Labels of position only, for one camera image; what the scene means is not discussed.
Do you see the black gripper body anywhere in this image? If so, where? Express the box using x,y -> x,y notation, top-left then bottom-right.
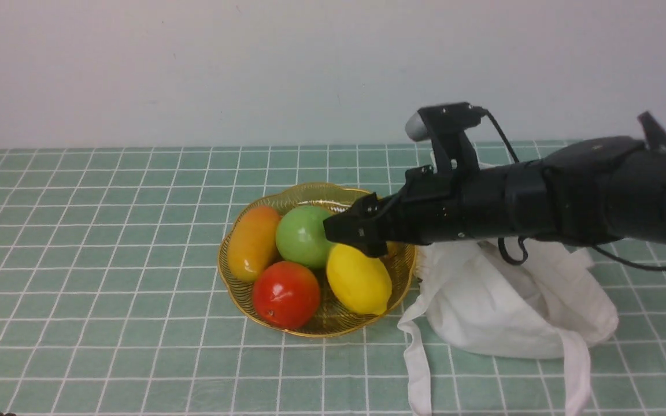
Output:
388,165 -> 510,246

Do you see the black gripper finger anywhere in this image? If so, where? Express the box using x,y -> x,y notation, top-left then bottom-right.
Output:
323,215 -> 389,258

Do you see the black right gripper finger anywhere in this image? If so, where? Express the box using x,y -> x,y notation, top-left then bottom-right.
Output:
345,193 -> 394,221

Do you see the yellow lemon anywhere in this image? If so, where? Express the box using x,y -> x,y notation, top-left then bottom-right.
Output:
325,243 -> 392,315

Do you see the white cloth tote bag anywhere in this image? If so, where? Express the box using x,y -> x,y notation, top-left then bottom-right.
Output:
397,239 -> 619,415

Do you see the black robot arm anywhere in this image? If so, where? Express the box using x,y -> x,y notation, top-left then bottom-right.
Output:
323,103 -> 666,257

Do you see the green apple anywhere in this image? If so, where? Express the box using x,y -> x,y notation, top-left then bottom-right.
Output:
276,205 -> 331,269

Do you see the red apple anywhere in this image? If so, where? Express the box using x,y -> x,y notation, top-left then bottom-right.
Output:
252,261 -> 321,330

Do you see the orange yellow mango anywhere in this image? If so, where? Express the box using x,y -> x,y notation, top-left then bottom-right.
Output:
225,205 -> 281,283

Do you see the green checkered tablecloth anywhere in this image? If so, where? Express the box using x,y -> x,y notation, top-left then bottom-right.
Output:
0,144 -> 666,415

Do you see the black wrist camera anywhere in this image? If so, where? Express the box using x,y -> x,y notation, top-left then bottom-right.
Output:
405,102 -> 488,176

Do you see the gold wire fruit basket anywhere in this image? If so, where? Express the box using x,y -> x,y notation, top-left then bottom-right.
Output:
217,182 -> 417,338

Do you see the black cable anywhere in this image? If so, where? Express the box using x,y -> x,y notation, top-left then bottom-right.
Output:
472,107 -> 666,272

